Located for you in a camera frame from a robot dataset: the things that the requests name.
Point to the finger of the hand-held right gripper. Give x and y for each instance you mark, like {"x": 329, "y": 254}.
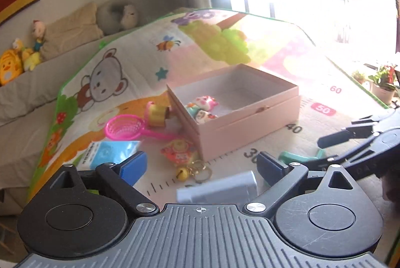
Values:
{"x": 353, "y": 152}
{"x": 332, "y": 138}

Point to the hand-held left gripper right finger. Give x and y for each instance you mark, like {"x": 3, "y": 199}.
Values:
{"x": 269, "y": 166}

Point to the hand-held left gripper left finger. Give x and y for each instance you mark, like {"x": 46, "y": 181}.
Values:
{"x": 135, "y": 165}

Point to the teal plastic clip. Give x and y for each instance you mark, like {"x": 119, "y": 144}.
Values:
{"x": 297, "y": 158}

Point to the blue tissue packet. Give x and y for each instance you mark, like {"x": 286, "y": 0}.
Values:
{"x": 103, "y": 152}

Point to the pink plastic toy net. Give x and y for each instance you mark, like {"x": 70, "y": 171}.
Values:
{"x": 122, "y": 127}

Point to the pink cardboard box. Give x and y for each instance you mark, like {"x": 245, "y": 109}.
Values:
{"x": 250, "y": 127}

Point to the grey rectangular box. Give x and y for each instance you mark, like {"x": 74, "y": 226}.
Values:
{"x": 218, "y": 189}

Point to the yellow pink toy cup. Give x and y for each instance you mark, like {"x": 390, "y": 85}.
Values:
{"x": 156, "y": 113}

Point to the small potted plant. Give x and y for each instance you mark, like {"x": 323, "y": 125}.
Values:
{"x": 358, "y": 77}

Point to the potted flowering plant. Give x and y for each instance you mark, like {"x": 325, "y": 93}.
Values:
{"x": 384, "y": 83}

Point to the teal white cartoon figurine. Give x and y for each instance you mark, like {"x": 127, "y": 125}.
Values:
{"x": 201, "y": 116}

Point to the pink white cat figurine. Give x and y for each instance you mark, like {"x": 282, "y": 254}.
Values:
{"x": 206, "y": 102}

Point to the cartoon printed play mat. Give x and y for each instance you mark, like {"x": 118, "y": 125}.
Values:
{"x": 131, "y": 74}

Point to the beige covered sofa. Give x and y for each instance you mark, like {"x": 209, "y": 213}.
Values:
{"x": 28, "y": 99}

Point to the beige pillow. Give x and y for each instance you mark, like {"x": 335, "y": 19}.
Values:
{"x": 72, "y": 30}

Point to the grey plush toy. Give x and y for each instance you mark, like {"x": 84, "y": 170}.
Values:
{"x": 112, "y": 17}

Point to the small yellow plush toy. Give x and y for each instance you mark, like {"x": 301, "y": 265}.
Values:
{"x": 29, "y": 58}

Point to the small doll with red hat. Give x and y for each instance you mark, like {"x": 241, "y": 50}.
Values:
{"x": 39, "y": 33}

